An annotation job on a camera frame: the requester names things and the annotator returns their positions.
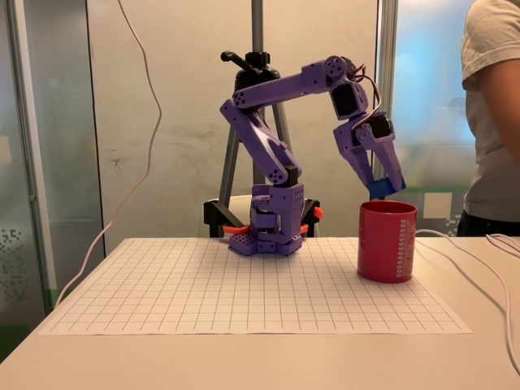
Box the red cup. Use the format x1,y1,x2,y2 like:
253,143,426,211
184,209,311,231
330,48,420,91
357,200,418,284

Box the aluminium frame post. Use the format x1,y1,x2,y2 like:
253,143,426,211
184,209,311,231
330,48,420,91
371,0,400,202
4,0,58,314

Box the pink cable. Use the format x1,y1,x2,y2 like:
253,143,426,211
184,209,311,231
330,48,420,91
54,0,163,308

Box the person in white t-shirt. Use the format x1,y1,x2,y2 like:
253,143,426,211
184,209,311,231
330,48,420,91
457,0,520,238

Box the red white black servo wire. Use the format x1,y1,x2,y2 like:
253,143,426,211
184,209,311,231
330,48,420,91
349,63,386,132

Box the white grid paper sheet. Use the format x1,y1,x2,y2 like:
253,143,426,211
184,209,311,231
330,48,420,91
38,237,475,336

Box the white cable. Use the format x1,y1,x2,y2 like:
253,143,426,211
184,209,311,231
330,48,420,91
414,228,520,377
485,232,520,259

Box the grey camera tripod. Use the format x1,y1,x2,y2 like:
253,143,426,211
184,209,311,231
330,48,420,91
218,0,305,239

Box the blue toy brick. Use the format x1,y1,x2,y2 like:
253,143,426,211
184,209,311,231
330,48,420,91
367,177,407,199

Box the black orange clamp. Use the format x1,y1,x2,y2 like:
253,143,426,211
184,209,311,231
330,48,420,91
298,197,326,239
202,197,249,239

